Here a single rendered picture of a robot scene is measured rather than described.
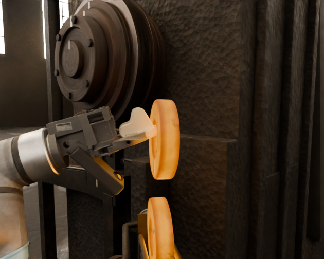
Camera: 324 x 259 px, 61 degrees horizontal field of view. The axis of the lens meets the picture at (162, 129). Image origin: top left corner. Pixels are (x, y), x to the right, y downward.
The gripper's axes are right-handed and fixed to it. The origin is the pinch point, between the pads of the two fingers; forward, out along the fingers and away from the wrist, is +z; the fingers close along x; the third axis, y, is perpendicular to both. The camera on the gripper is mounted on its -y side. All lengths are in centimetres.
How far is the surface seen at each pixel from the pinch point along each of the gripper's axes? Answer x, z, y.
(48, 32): 721, -122, 217
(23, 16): 1052, -234, 381
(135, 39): 30.6, 3.7, 23.0
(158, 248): -7.4, -7.3, -19.0
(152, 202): -0.6, -5.9, -13.2
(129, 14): 32.5, 4.5, 30.7
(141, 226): 7.8, -9.8, -21.4
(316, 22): 45, 75, 15
